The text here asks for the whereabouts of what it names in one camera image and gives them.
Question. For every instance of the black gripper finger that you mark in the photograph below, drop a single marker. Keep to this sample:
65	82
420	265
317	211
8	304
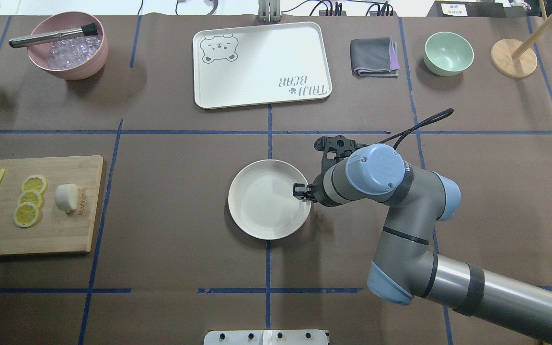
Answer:
303	194
300	188

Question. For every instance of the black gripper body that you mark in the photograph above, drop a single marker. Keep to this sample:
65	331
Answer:
315	194

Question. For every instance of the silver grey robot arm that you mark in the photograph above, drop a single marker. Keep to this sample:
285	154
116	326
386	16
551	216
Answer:
404	267

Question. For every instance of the cream bear tray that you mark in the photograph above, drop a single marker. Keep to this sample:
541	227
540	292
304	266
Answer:
263	64

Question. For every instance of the lemon slice near bun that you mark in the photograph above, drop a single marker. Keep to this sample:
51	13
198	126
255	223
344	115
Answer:
37	183

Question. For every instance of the round white plate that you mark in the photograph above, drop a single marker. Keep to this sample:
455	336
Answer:
261	200

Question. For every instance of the folded grey cloth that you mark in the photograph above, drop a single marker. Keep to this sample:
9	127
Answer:
374	57

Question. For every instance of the black USB hub far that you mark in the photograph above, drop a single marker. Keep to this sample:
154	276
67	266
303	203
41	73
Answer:
332	9

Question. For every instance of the mint green bowl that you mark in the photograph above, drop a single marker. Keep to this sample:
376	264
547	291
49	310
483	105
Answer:
447	54

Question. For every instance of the black box device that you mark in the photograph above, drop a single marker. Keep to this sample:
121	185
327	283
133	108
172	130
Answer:
472	9

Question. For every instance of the wooden mug tree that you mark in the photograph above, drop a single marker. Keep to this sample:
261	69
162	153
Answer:
517	59

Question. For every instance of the bamboo cutting board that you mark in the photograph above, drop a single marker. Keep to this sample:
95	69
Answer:
49	205

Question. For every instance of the pink bowl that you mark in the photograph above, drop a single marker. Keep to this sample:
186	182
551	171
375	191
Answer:
37	54

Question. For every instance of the metal ice tongs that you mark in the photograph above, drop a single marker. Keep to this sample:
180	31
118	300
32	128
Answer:
59	35

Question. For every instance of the ice cubes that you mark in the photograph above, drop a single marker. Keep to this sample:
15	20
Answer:
72	52

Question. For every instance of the middle lemon slice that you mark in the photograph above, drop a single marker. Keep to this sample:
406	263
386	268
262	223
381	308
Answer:
31	196

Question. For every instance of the lemon slice near knife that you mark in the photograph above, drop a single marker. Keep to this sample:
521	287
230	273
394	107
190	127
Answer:
26	215

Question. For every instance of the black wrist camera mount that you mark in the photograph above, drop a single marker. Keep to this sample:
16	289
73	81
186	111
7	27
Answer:
334	150

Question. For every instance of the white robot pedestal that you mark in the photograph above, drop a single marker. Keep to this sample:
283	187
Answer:
267	337

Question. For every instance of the aluminium frame post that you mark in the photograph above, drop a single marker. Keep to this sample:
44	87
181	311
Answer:
269	11

